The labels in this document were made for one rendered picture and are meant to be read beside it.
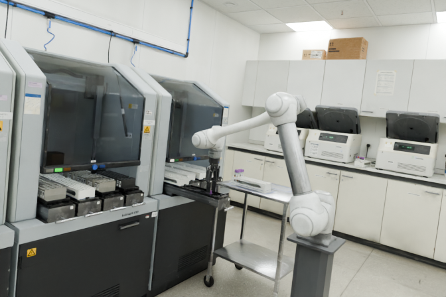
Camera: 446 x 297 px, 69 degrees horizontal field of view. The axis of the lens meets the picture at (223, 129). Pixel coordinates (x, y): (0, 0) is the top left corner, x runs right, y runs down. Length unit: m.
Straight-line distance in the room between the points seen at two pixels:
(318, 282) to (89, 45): 2.60
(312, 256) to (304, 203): 0.37
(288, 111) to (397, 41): 3.27
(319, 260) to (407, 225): 2.31
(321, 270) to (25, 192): 1.55
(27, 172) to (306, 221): 1.35
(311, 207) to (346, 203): 2.54
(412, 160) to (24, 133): 3.56
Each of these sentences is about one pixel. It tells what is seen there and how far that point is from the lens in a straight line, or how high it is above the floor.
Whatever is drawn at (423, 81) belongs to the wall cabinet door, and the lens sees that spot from 4.36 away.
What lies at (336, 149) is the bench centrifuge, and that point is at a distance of 4.19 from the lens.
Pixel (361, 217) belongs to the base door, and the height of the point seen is 0.32.
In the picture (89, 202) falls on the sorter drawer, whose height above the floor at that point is 0.80.
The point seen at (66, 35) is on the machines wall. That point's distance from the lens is 3.14.
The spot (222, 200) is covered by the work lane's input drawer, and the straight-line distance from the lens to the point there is 2.12.
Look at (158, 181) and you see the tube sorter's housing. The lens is 2.34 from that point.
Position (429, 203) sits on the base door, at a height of 0.64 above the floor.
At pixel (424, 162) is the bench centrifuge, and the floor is 1.06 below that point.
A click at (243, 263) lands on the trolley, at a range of 2.57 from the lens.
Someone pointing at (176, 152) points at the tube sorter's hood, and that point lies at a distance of 2.39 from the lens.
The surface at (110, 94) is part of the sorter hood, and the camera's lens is 1.97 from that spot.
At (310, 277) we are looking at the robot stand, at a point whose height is 0.51.
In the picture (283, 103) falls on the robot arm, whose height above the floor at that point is 1.43.
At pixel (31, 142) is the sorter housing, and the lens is 1.80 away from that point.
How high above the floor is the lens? 1.35
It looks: 3 degrees down
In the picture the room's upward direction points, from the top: 6 degrees clockwise
